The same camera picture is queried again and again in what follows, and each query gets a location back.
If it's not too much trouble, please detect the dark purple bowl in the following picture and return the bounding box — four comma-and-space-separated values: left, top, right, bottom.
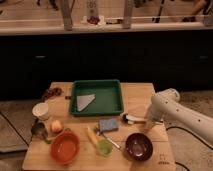
125, 133, 153, 161

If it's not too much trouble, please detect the orange bowl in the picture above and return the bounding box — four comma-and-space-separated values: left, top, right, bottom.
50, 131, 80, 165

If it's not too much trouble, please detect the white paper cup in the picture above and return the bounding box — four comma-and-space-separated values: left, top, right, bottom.
32, 102, 49, 120

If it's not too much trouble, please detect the black power cable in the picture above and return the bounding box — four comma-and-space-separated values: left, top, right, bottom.
165, 125, 213, 171

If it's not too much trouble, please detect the dark red grapes bunch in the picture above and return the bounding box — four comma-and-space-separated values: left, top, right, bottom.
42, 87, 62, 101

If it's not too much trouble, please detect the green cup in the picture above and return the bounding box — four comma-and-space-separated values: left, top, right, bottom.
97, 139, 112, 156

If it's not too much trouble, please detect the blue sponge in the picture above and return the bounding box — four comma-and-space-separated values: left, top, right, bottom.
98, 119, 119, 132

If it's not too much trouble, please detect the metal measuring cup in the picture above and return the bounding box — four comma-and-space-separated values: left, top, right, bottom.
31, 119, 48, 140

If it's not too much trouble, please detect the grey triangular cloth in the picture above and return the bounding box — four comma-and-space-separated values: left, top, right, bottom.
77, 94, 95, 111

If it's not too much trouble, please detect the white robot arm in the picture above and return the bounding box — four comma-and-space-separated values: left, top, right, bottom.
147, 88, 213, 146

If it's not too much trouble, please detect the metal spoon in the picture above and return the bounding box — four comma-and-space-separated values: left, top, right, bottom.
94, 127, 121, 150

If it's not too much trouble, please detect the green plastic tray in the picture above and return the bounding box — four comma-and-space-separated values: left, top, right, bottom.
69, 79, 124, 117

